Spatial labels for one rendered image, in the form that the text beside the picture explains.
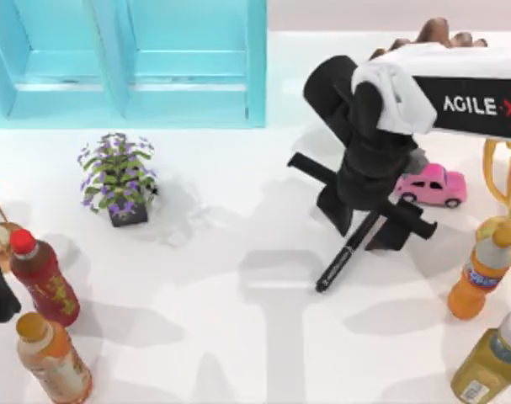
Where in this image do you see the purple flowering potted plant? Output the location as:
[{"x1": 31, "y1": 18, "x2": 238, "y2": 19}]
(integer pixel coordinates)
[{"x1": 77, "y1": 131, "x2": 160, "y2": 229}]

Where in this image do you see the light blue rack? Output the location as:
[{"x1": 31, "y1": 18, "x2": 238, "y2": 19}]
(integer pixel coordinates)
[{"x1": 0, "y1": 0, "x2": 268, "y2": 130}]

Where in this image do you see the golden trophy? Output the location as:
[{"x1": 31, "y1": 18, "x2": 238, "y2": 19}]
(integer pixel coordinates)
[{"x1": 476, "y1": 138, "x2": 511, "y2": 265}]

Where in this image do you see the dark brown lumpy object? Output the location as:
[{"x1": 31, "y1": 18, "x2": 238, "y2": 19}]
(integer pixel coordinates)
[{"x1": 370, "y1": 17, "x2": 490, "y2": 61}]

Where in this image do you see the orange capped juice bottle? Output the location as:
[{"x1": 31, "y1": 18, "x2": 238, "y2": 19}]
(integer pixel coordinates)
[{"x1": 15, "y1": 311, "x2": 94, "y2": 404}]

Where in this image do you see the white capped green bottle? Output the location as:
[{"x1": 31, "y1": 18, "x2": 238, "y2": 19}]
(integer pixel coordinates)
[{"x1": 450, "y1": 310, "x2": 511, "y2": 404}]

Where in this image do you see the pink toy car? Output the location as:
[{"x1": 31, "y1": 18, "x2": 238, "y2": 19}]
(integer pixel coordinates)
[{"x1": 395, "y1": 162, "x2": 468, "y2": 210}]

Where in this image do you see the black marker pen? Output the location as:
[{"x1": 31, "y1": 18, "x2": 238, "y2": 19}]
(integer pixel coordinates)
[{"x1": 314, "y1": 210, "x2": 381, "y2": 295}]

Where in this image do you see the orange soda bottle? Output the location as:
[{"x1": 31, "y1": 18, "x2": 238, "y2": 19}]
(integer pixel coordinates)
[{"x1": 445, "y1": 228, "x2": 511, "y2": 322}]

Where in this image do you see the red capped tea bottle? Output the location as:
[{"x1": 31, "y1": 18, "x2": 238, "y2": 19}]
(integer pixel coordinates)
[{"x1": 8, "y1": 228, "x2": 82, "y2": 329}]

